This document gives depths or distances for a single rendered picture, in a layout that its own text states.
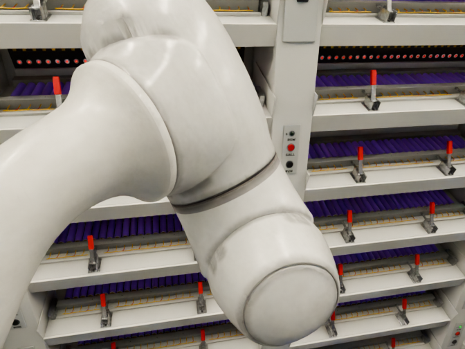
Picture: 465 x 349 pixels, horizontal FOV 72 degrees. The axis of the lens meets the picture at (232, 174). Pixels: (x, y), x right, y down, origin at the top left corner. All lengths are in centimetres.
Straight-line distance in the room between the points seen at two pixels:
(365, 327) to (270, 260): 111
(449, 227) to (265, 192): 100
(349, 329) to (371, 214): 43
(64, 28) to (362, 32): 59
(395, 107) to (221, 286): 74
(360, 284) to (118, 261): 74
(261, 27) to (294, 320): 58
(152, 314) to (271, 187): 83
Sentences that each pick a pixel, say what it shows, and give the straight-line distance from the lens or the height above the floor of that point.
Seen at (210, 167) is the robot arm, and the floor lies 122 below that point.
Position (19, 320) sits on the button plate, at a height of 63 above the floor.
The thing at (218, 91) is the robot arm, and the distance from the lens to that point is 22.
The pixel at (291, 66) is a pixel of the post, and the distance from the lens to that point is 74.
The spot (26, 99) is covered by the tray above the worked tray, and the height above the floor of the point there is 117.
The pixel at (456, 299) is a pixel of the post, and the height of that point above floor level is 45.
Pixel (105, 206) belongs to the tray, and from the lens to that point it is 80.
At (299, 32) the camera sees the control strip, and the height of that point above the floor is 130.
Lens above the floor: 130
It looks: 24 degrees down
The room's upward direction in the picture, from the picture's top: straight up
